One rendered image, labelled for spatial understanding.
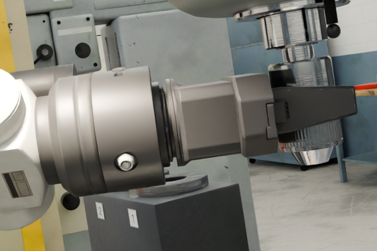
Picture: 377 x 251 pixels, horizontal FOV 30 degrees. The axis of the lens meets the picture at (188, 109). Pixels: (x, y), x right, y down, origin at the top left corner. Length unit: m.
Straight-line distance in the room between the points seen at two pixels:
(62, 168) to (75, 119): 0.04
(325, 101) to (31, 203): 0.22
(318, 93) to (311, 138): 0.03
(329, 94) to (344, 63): 7.51
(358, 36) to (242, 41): 1.55
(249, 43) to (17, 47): 6.40
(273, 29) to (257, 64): 7.81
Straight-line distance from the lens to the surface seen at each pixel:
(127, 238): 0.89
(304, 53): 0.51
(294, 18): 0.50
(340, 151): 6.91
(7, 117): 0.48
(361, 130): 7.94
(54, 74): 0.54
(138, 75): 0.49
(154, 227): 0.82
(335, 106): 0.50
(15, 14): 2.21
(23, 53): 2.20
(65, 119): 0.48
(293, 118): 0.49
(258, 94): 0.46
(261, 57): 8.21
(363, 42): 7.69
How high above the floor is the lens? 1.27
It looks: 3 degrees down
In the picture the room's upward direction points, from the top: 9 degrees counter-clockwise
